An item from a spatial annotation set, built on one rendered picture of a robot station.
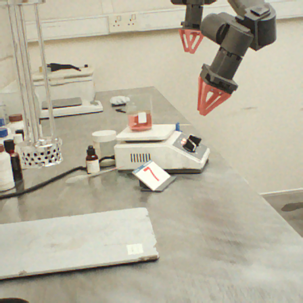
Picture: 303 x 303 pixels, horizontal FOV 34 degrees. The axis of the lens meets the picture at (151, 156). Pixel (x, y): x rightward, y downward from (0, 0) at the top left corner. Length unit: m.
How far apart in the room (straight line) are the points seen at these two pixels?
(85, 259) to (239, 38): 0.59
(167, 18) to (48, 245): 1.89
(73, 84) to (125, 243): 1.48
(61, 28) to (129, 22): 0.33
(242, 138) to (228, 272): 2.10
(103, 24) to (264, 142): 1.07
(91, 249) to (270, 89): 2.11
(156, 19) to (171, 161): 1.52
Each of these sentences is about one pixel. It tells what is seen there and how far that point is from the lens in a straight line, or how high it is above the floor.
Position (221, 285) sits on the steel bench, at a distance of 0.67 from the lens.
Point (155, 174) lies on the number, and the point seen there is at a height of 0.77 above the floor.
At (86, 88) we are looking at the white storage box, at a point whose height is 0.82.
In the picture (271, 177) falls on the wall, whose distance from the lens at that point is 2.89.
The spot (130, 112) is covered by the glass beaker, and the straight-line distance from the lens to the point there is 1.15.
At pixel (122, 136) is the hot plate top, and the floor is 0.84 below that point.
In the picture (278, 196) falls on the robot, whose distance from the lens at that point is 2.06.
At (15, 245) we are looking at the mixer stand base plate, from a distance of 0.84.
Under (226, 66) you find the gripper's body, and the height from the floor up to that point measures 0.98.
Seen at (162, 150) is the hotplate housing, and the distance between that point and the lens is 1.11.
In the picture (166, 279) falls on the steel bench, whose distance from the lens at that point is 0.69.
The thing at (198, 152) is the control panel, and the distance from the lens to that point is 1.14.
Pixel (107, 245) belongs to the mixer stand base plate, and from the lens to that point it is 0.78.
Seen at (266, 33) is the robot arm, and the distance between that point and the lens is 1.15.
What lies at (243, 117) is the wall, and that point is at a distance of 2.75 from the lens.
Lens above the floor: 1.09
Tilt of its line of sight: 15 degrees down
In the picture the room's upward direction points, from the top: 5 degrees counter-clockwise
